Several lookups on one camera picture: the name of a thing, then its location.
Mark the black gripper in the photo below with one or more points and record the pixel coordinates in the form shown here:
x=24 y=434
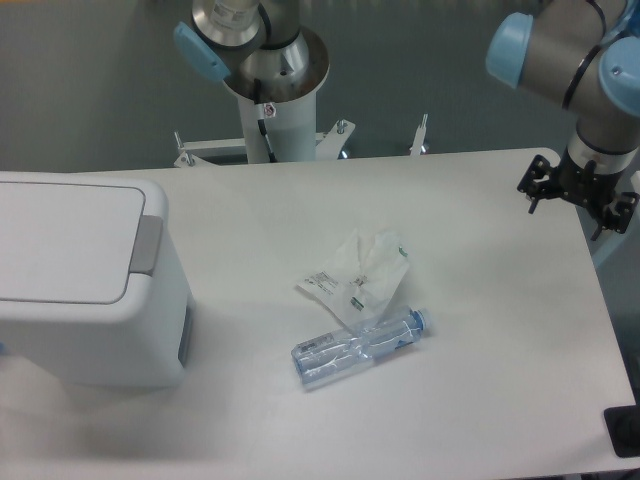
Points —
x=587 y=178

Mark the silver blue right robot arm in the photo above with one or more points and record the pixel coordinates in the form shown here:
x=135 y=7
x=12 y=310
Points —
x=584 y=56

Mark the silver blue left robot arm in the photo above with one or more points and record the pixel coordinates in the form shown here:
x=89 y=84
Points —
x=274 y=67

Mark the white trash can body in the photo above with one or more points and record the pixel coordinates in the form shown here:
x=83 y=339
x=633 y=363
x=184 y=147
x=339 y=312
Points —
x=139 y=341

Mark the white trash can lid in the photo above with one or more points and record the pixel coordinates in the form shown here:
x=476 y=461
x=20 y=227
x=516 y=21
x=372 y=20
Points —
x=71 y=242

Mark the crumpled white plastic wrapper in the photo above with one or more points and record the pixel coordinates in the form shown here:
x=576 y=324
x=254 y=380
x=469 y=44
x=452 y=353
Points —
x=356 y=284

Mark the crushed clear plastic bottle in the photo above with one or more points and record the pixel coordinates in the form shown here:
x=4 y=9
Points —
x=340 y=353

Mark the white metal base frame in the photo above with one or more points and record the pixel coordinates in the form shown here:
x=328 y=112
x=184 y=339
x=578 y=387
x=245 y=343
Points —
x=329 y=145

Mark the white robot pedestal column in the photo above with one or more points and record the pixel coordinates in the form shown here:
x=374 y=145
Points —
x=285 y=129

